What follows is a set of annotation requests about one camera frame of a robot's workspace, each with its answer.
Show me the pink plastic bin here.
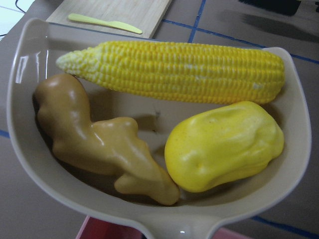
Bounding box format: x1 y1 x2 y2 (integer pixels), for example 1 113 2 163
75 216 251 239

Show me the wooden cutting board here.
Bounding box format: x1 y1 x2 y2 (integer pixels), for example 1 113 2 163
46 0 171 38

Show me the beige plastic dustpan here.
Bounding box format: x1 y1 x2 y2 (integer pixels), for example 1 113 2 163
6 17 313 239

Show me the yellow toy corn cob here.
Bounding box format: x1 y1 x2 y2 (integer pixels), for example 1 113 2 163
56 41 285 104

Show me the yellow-green plastic knife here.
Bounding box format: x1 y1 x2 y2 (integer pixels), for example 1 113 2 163
68 13 143 34

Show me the tan toy ginger root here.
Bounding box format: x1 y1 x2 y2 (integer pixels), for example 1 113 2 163
34 74 180 206

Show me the yellow toy bell pepper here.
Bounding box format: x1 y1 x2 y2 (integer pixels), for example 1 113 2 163
164 102 284 193

